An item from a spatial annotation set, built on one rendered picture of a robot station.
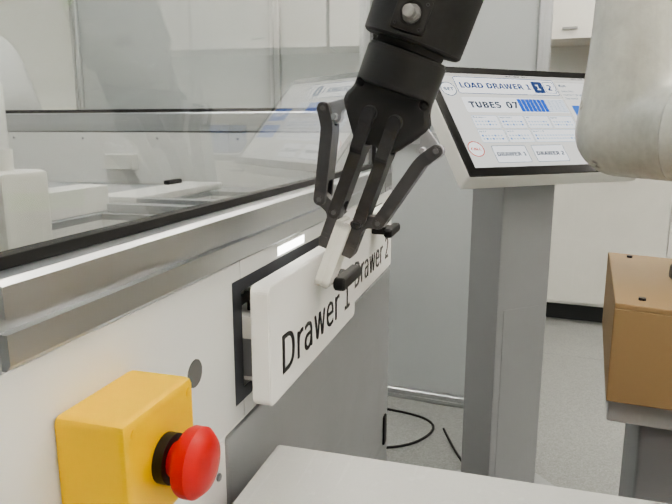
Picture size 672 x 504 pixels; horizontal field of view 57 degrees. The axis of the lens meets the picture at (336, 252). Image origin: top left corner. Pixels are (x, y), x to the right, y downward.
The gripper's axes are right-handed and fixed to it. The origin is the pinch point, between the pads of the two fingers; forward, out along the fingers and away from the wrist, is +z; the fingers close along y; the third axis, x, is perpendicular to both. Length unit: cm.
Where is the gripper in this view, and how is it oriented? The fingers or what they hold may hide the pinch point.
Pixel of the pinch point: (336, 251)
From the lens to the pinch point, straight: 61.9
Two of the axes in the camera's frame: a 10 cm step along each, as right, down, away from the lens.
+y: 9.0, 3.9, -1.9
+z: -3.3, 9.0, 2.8
